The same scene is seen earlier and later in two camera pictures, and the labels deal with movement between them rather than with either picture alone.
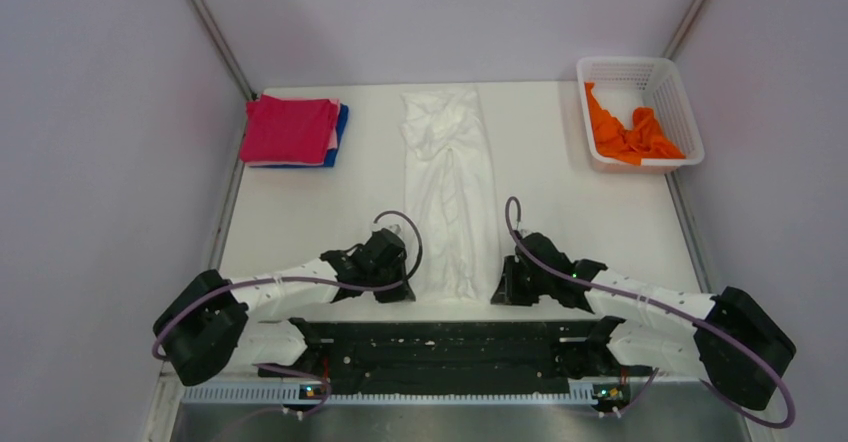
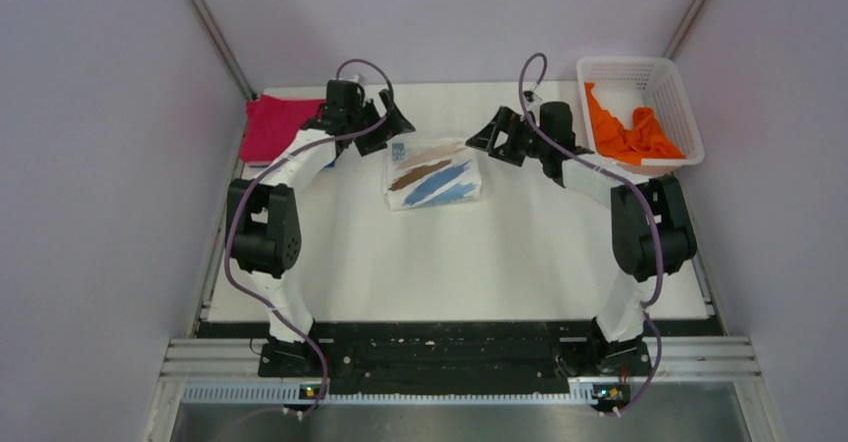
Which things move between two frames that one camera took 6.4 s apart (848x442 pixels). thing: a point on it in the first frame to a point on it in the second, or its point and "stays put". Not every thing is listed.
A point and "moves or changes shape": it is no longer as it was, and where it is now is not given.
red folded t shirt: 297,130 stays put
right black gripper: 508,291 to 508,123
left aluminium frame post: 213,29 stays put
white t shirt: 450,195 moves or changes shape
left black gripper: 399,293 to 396,124
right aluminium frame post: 694,12 stays put
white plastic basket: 624,84 stays put
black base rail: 455,357 stays put
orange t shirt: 644,140 stays put
